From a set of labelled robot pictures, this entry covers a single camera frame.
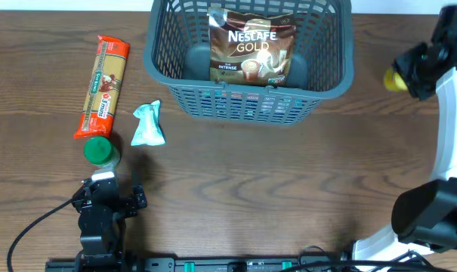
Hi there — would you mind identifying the small colourful milk carton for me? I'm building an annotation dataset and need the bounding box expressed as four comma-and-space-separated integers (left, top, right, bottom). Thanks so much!
199, 91, 308, 120

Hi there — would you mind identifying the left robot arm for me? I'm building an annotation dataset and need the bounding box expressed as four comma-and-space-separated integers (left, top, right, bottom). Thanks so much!
73, 168, 147, 271

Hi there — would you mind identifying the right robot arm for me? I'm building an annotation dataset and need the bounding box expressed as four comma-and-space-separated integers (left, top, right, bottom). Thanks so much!
344, 4, 457, 271

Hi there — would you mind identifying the light blue snack wrapper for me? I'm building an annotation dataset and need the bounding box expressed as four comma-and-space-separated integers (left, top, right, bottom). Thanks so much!
131, 100, 166, 146

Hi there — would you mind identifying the brown Nescafe Gold pouch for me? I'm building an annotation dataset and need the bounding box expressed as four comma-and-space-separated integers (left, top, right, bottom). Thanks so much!
207, 7, 296, 86

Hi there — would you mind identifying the yellow Mentos bottle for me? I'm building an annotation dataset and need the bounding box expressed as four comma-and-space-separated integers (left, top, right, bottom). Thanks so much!
383, 67, 408, 92

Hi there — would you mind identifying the green lid jar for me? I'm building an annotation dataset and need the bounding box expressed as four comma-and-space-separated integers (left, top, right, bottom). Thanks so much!
83, 136, 121, 168

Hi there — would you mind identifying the orange spaghetti packet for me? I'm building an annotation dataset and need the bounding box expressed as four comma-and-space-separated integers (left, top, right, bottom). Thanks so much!
73, 36, 130, 139

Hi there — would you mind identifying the grey plastic basket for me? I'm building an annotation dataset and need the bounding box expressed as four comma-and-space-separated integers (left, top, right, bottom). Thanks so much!
144, 0, 354, 125

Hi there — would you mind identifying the right black cable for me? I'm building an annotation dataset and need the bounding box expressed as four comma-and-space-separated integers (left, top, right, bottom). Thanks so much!
280, 245, 454, 272

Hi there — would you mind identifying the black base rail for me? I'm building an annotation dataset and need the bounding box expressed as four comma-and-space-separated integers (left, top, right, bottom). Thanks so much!
45, 255, 365, 272

